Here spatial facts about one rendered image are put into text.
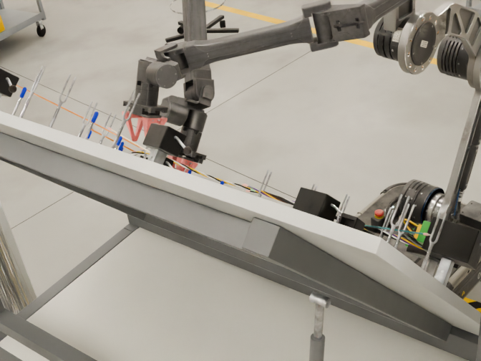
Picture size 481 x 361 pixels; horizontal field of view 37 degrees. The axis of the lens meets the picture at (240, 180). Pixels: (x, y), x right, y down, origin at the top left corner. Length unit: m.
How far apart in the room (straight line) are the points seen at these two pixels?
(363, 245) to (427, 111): 3.55
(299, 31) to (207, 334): 0.78
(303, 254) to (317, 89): 3.66
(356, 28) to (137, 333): 0.93
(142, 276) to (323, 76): 2.88
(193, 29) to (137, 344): 0.84
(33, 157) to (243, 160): 2.75
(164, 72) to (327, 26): 0.40
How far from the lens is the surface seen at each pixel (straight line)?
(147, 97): 1.76
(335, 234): 0.76
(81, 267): 2.14
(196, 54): 1.77
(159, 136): 1.19
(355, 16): 1.71
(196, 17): 1.98
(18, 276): 2.45
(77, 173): 1.17
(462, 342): 1.73
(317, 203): 1.35
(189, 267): 2.04
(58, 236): 3.67
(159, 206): 1.05
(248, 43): 1.75
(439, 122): 4.17
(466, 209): 3.05
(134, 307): 1.96
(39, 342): 1.67
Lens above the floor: 2.12
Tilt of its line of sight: 34 degrees down
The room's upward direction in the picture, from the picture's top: 8 degrees counter-clockwise
